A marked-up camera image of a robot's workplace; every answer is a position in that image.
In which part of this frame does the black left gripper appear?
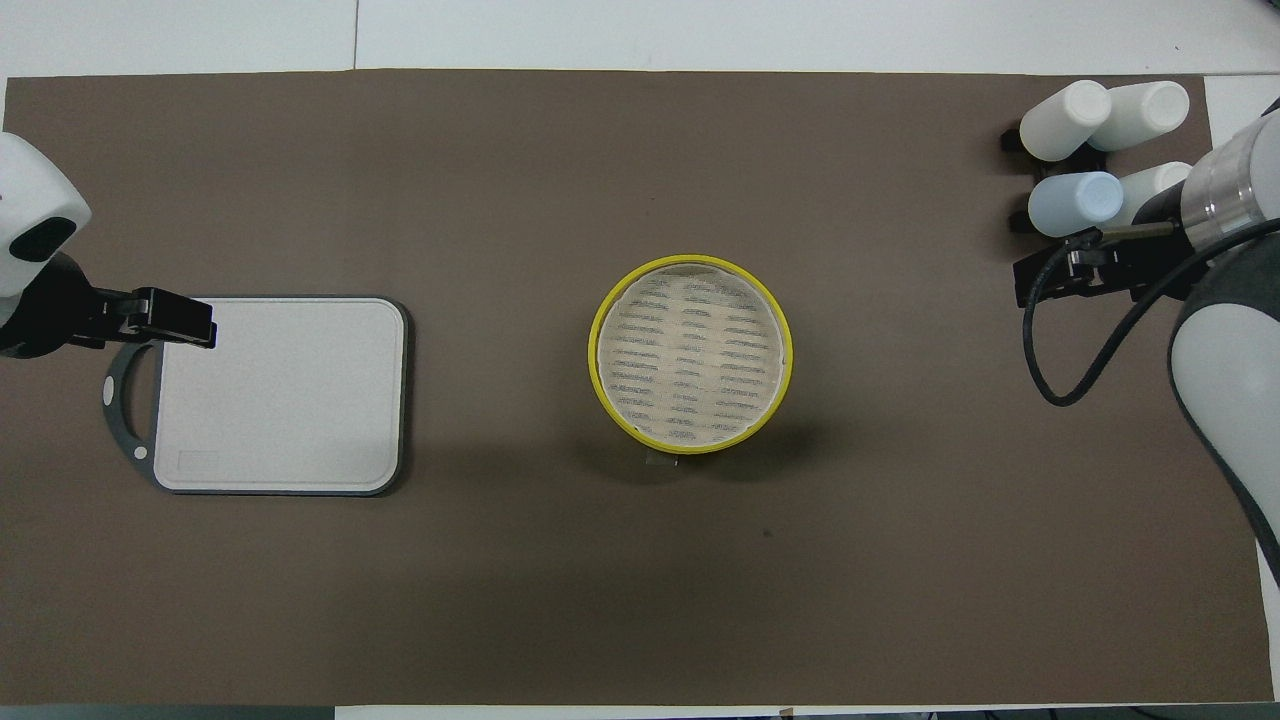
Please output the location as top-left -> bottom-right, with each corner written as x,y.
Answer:
0,255 -> 217,359

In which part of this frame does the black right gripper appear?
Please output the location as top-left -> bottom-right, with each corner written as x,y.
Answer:
1015,185 -> 1211,307

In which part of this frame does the light blue plastic cup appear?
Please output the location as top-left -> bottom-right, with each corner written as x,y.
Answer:
1028,171 -> 1125,238

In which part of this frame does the grey rimmed white cutting board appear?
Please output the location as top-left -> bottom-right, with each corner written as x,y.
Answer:
102,295 -> 411,497

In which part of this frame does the black cup rack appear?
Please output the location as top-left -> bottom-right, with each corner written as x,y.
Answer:
1000,125 -> 1116,236

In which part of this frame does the cream plastic cup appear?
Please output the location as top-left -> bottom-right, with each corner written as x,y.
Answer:
1020,80 -> 1113,163
1110,161 -> 1197,227

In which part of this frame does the cream cup with blue rim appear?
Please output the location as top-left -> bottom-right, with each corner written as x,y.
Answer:
1088,80 -> 1191,153

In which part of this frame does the brown table mat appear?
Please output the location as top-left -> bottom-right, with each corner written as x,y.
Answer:
0,68 -> 1276,706

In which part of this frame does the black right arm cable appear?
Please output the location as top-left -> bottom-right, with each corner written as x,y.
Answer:
1021,218 -> 1280,407

